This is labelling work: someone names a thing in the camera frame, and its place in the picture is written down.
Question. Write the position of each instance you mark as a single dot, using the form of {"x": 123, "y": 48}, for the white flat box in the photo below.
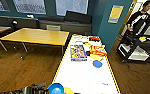
{"x": 80, "y": 38}

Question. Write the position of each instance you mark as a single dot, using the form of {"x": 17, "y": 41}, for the yellow round object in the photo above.
{"x": 143, "y": 38}

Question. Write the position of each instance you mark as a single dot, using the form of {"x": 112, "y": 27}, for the dark grey sofa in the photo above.
{"x": 77, "y": 20}

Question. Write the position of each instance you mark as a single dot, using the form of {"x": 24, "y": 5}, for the yellow air hockey table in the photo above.
{"x": 81, "y": 73}

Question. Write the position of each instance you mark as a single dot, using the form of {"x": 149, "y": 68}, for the blue bowl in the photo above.
{"x": 56, "y": 89}
{"x": 97, "y": 64}

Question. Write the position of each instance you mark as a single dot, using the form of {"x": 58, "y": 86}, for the red and black object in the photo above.
{"x": 94, "y": 38}

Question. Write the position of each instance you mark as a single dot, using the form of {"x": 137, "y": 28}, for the white shallow bowl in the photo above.
{"x": 98, "y": 77}

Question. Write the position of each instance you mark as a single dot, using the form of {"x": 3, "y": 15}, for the orange game box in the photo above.
{"x": 98, "y": 50}

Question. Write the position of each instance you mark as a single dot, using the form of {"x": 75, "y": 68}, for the small black round object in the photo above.
{"x": 14, "y": 24}

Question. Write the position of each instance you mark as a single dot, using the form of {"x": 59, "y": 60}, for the long dark grey bench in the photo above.
{"x": 4, "y": 20}

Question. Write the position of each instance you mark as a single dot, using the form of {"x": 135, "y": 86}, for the yellow flat object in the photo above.
{"x": 95, "y": 56}

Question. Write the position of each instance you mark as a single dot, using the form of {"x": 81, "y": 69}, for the yellow wall poster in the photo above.
{"x": 115, "y": 14}

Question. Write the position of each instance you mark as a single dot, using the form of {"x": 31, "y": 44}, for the light grey chair back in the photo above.
{"x": 53, "y": 27}

